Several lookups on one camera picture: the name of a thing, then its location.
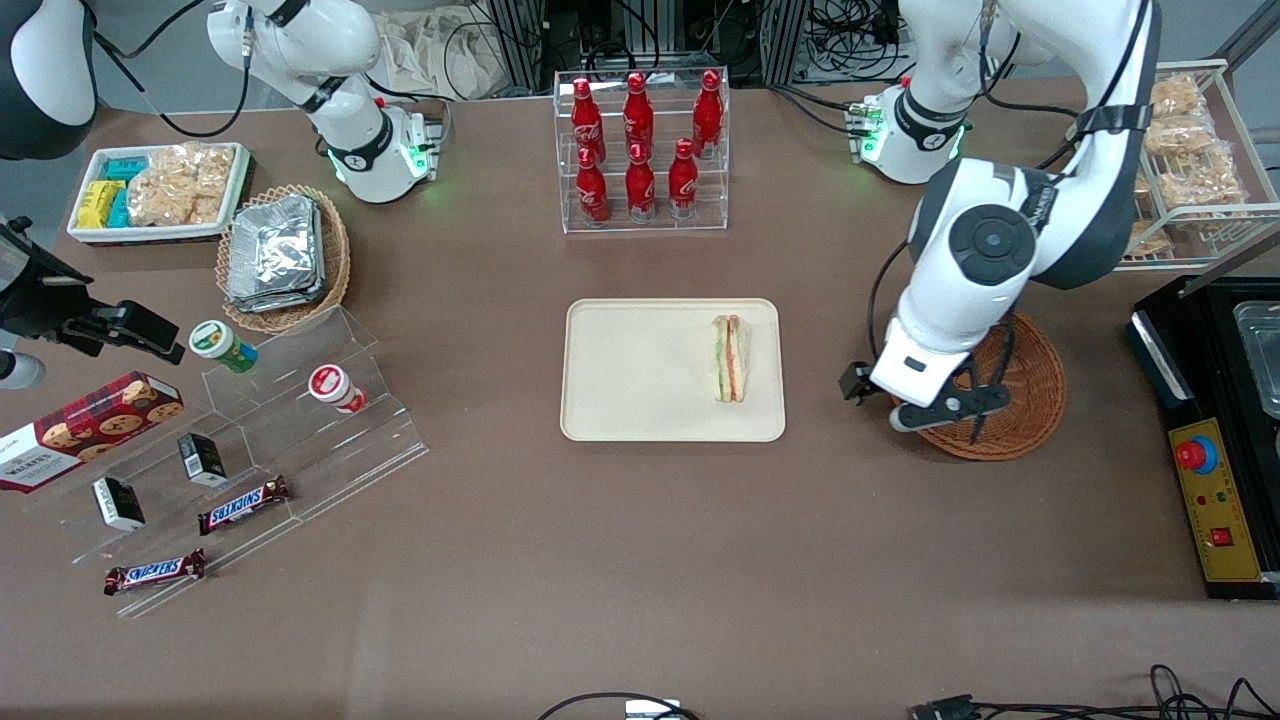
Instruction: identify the clear bag of crackers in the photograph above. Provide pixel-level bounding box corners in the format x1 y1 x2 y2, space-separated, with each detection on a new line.
127 143 237 228

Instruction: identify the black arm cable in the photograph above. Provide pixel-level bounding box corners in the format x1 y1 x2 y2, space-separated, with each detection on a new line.
93 0 252 139
865 243 911 373

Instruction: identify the red lidded yogurt cup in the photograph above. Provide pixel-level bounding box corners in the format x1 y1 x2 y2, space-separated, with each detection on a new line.
307 364 368 415

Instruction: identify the clear acrylic tiered stand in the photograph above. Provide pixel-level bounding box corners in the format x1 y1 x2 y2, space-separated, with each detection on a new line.
20 304 430 619

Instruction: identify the round brown wicker basket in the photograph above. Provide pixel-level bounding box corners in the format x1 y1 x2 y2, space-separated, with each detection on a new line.
889 310 1067 462

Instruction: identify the clear acrylic bottle rack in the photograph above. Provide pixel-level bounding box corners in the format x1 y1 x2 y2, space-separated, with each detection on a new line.
552 67 732 235

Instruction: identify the yellow snack pack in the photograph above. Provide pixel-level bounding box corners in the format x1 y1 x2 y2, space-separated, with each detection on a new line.
76 179 127 230

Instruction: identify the oval light wicker basket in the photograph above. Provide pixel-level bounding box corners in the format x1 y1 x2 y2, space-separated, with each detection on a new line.
214 184 352 335

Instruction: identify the Snickers chocolate bar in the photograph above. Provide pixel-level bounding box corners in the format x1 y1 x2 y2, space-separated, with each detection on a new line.
103 547 208 597
196 475 292 537

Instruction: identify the triangle sandwich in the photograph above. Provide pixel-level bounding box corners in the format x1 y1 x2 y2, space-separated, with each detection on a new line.
710 313 754 404

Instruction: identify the red tartan cookie box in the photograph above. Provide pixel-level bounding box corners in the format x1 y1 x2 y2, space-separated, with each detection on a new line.
0 370 185 494

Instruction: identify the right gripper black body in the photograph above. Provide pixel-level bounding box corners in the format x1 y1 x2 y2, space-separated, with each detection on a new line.
0 215 123 343

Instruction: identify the black appliance housing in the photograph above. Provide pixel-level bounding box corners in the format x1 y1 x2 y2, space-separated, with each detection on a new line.
1127 274 1280 602

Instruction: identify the thin black table cable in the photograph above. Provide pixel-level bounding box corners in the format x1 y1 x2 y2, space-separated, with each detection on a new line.
537 691 703 720

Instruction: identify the green lidded yogurt cup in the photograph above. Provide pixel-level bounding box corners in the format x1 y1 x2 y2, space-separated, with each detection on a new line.
189 319 260 374

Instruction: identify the foil wrapped sandwich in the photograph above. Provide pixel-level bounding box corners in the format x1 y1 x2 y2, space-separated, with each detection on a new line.
229 195 324 293
227 284 327 314

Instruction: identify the yellow control panel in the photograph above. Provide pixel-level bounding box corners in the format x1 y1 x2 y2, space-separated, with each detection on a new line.
1167 417 1264 584

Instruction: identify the red cola bottle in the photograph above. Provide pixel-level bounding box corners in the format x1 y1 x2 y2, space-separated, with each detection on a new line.
692 69 725 158
625 142 658 224
622 71 656 161
667 137 700 220
570 77 605 163
575 146 611 226

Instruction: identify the white rectangular snack bin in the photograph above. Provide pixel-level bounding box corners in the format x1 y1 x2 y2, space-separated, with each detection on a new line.
66 142 252 245

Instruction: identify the white cloth bag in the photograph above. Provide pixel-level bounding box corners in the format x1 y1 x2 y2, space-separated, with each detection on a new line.
378 4 503 102

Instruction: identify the white wire rack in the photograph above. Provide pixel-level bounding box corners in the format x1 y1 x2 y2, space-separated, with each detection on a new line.
1112 58 1280 273

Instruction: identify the aluminium frame post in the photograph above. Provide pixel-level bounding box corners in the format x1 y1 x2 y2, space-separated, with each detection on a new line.
488 0 547 93
759 0 812 88

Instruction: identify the clear plastic container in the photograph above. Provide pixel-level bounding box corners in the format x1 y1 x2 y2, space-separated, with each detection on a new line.
1231 299 1280 417

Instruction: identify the cream plastic tray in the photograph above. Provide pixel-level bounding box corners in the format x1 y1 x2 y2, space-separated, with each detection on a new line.
559 297 787 444

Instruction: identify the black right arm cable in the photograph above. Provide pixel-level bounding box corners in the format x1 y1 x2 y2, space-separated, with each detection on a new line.
93 0 252 139

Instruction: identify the black tangled cable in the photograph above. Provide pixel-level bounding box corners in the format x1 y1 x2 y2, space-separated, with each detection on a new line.
975 664 1280 720

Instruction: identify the black cable connector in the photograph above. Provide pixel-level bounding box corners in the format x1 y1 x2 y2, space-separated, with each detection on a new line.
909 694 982 720

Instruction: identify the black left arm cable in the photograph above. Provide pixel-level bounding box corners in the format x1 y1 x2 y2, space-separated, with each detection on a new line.
865 243 911 373

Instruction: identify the black cable bundle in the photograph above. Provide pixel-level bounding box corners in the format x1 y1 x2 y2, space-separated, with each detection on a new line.
805 0 908 83

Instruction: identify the small black carton box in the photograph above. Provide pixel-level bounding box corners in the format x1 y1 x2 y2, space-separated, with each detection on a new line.
177 432 229 489
92 476 147 533

